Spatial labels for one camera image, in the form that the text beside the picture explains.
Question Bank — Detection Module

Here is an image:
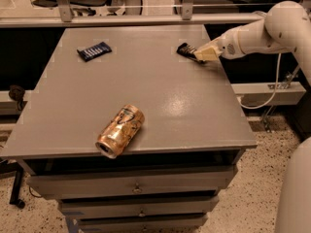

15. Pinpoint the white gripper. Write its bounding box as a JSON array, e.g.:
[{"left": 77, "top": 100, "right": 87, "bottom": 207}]
[{"left": 194, "top": 27, "right": 243, "bottom": 61}]

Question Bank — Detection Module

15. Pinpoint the dark chocolate rxbar wrapper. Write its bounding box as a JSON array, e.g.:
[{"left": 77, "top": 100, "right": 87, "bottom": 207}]
[{"left": 176, "top": 43, "right": 204, "bottom": 64}]

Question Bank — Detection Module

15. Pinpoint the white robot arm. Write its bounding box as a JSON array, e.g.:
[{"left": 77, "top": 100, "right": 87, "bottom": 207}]
[{"left": 194, "top": 1, "right": 311, "bottom": 233}]

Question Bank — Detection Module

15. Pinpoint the crushed orange soda can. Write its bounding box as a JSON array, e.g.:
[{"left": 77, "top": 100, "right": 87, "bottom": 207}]
[{"left": 95, "top": 105, "right": 145, "bottom": 159}]

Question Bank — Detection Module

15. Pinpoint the blue snack bar wrapper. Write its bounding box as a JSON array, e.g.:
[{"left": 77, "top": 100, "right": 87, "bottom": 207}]
[{"left": 77, "top": 42, "right": 112, "bottom": 62}]

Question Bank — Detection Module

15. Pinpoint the grey drawer cabinet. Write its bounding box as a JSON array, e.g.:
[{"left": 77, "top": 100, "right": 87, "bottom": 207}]
[{"left": 1, "top": 25, "right": 256, "bottom": 233}]

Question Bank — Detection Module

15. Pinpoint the black caster leg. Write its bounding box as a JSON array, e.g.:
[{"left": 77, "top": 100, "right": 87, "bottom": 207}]
[{"left": 0, "top": 159, "right": 25, "bottom": 209}]

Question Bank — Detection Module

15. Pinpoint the metal railing frame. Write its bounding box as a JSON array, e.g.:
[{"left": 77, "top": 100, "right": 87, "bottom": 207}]
[{"left": 0, "top": 0, "right": 310, "bottom": 28}]

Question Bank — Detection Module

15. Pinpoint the white cable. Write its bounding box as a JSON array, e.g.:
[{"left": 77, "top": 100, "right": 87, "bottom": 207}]
[{"left": 240, "top": 11, "right": 284, "bottom": 111}]

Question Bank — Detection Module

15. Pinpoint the black cable bundle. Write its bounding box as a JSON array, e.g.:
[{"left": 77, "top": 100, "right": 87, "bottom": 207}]
[{"left": 8, "top": 84, "right": 27, "bottom": 112}]

